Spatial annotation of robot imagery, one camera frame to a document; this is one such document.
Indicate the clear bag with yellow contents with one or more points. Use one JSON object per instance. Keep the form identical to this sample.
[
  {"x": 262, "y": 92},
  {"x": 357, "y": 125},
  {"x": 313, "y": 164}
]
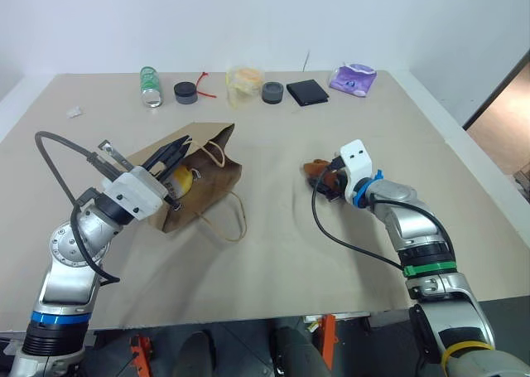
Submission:
[{"x": 244, "y": 83}]

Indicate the purple plastic packet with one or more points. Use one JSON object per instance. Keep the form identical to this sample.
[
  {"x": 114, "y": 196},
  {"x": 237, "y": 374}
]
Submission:
[{"x": 353, "y": 80}]

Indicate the brown plush toy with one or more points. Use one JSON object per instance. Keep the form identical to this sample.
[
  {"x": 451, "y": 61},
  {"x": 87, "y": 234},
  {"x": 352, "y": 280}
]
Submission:
[{"x": 319, "y": 167}]

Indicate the orange frame part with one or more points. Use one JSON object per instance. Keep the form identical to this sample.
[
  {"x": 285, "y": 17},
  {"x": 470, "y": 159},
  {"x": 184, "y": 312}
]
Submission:
[
  {"x": 328, "y": 341},
  {"x": 141, "y": 352}
]

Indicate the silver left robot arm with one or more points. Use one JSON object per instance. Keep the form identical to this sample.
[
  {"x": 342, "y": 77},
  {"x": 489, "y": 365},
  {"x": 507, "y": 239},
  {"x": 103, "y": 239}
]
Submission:
[{"x": 68, "y": 277}]

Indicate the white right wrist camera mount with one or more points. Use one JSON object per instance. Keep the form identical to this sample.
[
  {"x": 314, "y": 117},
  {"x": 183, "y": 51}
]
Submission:
[{"x": 357, "y": 161}]

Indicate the yellow fruit in bag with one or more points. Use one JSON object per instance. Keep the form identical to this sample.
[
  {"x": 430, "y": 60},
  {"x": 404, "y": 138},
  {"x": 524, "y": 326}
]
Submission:
[{"x": 184, "y": 180}]

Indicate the brown paper bag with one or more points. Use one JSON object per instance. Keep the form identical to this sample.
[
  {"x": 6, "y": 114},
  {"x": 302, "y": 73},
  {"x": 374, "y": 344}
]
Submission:
[{"x": 207, "y": 178}]

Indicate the glass jar with green spring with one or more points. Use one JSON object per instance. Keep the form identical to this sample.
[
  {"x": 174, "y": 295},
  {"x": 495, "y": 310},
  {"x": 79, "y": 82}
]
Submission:
[{"x": 150, "y": 88}]

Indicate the dark door frame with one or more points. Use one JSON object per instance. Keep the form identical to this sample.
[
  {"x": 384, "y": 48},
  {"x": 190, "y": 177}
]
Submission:
[{"x": 492, "y": 93}]

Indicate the black wallet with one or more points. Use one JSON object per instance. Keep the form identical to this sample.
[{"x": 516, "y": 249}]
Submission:
[{"x": 307, "y": 93}]

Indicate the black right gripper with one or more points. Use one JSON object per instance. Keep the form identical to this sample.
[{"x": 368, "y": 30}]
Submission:
[{"x": 337, "y": 186}]

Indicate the dark rounded shape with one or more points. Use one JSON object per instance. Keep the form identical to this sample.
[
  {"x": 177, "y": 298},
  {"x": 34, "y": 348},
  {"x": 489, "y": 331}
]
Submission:
[
  {"x": 300, "y": 354},
  {"x": 194, "y": 354}
]

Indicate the beige table cover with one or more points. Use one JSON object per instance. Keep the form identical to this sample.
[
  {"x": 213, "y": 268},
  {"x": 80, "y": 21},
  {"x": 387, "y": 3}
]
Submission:
[{"x": 290, "y": 248}]

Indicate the red zip tie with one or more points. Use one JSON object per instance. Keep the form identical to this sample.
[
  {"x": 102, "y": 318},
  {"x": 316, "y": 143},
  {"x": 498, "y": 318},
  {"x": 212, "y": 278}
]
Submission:
[{"x": 203, "y": 88}]

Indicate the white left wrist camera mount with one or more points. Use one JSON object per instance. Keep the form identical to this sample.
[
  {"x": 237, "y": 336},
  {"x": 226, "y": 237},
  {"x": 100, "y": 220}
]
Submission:
[{"x": 132, "y": 194}]

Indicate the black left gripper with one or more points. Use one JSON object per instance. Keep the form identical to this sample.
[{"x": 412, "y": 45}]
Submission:
[{"x": 159, "y": 161}]

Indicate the small clear plastic scrap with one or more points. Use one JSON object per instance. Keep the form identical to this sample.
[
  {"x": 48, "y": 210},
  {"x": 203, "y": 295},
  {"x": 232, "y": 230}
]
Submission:
[{"x": 74, "y": 112}]

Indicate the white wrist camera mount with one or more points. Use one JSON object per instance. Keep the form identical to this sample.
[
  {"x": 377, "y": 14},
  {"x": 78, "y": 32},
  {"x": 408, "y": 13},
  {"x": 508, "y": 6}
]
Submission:
[
  {"x": 357, "y": 161},
  {"x": 132, "y": 194}
]

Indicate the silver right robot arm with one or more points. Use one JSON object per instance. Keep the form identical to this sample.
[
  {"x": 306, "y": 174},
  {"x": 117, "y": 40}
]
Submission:
[{"x": 422, "y": 236}]

